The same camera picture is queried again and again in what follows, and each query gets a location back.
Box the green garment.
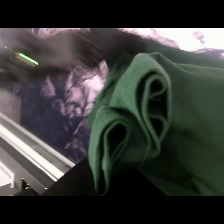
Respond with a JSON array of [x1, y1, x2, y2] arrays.
[[87, 49, 224, 197]]

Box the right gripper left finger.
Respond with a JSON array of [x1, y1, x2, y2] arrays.
[[42, 157, 98, 197]]

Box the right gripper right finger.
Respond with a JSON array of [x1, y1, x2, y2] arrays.
[[105, 169, 168, 197]]

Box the silver frame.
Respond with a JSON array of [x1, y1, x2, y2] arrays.
[[0, 111, 76, 197]]

